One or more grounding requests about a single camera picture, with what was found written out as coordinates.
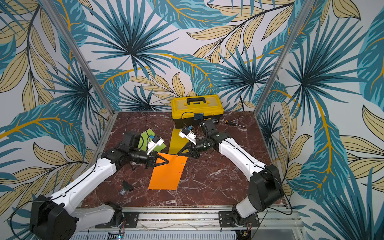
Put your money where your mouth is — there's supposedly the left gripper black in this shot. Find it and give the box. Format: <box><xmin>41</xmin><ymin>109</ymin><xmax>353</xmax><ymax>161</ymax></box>
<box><xmin>129</xmin><ymin>148</ymin><xmax>170</xmax><ymax>169</ymax></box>

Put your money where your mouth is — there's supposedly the yellow paper sheet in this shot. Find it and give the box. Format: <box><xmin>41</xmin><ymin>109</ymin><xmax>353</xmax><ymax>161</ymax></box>
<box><xmin>169</xmin><ymin>129</ymin><xmax>189</xmax><ymax>155</ymax></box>

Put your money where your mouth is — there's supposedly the orange paper sheet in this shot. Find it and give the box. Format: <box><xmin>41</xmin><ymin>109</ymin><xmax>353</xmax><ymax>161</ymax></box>
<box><xmin>149</xmin><ymin>153</ymin><xmax>188</xmax><ymax>190</ymax></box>

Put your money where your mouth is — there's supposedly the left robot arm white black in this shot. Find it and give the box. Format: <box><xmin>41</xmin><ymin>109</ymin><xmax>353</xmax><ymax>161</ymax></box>
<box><xmin>29</xmin><ymin>131</ymin><xmax>164</xmax><ymax>240</ymax></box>

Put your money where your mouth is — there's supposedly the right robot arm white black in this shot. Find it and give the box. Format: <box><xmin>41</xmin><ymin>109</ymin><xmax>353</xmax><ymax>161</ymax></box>
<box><xmin>178</xmin><ymin>120</ymin><xmax>285</xmax><ymax>226</ymax></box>

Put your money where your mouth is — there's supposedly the green paper sheet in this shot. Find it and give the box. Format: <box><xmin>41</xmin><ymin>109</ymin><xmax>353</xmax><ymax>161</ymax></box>
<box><xmin>139</xmin><ymin>129</ymin><xmax>166</xmax><ymax>152</ymax></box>

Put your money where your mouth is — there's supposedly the yellow black toolbox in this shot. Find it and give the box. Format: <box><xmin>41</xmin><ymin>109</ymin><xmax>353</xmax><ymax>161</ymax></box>
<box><xmin>171</xmin><ymin>95</ymin><xmax>224</xmax><ymax>129</ymax></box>

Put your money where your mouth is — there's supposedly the small screwdriver yellow black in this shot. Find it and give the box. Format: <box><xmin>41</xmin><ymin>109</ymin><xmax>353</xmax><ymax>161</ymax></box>
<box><xmin>225</xmin><ymin>120</ymin><xmax>237</xmax><ymax>126</ymax></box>

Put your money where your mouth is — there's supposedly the small black clip object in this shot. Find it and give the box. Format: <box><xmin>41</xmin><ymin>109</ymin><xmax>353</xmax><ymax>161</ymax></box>
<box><xmin>120</xmin><ymin>181</ymin><xmax>135</xmax><ymax>196</ymax></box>

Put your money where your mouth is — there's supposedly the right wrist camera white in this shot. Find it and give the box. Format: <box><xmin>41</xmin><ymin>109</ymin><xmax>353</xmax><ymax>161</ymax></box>
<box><xmin>179</xmin><ymin>127</ymin><xmax>196</xmax><ymax>145</ymax></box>

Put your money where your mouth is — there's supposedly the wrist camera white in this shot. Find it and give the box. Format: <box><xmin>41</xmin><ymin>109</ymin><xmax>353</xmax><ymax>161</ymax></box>
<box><xmin>147</xmin><ymin>135</ymin><xmax>164</xmax><ymax>155</ymax></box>
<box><xmin>179</xmin><ymin>127</ymin><xmax>196</xmax><ymax>145</ymax></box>

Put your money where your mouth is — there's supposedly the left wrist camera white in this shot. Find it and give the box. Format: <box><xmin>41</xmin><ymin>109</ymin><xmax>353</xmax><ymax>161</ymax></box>
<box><xmin>147</xmin><ymin>135</ymin><xmax>164</xmax><ymax>155</ymax></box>

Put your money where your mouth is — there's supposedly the aluminium frame rail front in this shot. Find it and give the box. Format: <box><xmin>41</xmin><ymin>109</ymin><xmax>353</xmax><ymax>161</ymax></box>
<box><xmin>70</xmin><ymin>206</ymin><xmax>309</xmax><ymax>240</ymax></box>

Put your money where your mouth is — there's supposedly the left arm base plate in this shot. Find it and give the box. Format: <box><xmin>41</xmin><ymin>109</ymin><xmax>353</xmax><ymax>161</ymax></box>
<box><xmin>95</xmin><ymin>212</ymin><xmax>139</xmax><ymax>229</ymax></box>

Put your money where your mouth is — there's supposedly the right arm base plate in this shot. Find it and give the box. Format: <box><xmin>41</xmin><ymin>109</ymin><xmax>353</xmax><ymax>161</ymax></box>
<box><xmin>219</xmin><ymin>211</ymin><xmax>260</xmax><ymax>228</ymax></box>

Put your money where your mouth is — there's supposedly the left aluminium corner post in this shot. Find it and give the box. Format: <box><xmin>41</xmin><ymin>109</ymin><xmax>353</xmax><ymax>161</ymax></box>
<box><xmin>41</xmin><ymin>0</ymin><xmax>115</xmax><ymax>115</ymax></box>

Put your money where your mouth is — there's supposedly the aluminium corner post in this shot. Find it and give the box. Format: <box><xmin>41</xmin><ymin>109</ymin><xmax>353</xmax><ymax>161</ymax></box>
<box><xmin>254</xmin><ymin>1</ymin><xmax>315</xmax><ymax>117</ymax></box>
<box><xmin>41</xmin><ymin>0</ymin><xmax>115</xmax><ymax>115</ymax></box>

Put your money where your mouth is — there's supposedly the right aluminium corner post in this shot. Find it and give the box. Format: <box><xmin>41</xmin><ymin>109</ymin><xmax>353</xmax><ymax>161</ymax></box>
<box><xmin>254</xmin><ymin>1</ymin><xmax>315</xmax><ymax>117</ymax></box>

